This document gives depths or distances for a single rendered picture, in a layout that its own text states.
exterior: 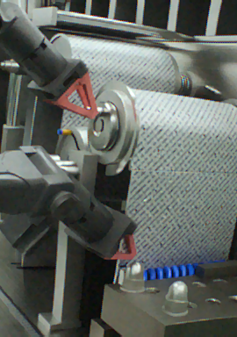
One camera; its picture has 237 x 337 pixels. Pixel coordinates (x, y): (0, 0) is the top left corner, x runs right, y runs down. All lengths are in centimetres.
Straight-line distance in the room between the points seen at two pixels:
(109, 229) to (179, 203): 15
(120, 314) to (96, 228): 13
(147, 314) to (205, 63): 66
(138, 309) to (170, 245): 19
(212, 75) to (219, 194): 34
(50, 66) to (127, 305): 36
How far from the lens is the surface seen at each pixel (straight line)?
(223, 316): 81
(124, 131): 88
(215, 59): 124
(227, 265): 98
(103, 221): 82
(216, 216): 100
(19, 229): 77
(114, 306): 85
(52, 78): 84
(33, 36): 82
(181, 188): 93
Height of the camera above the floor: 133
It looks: 9 degrees down
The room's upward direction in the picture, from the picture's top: 7 degrees clockwise
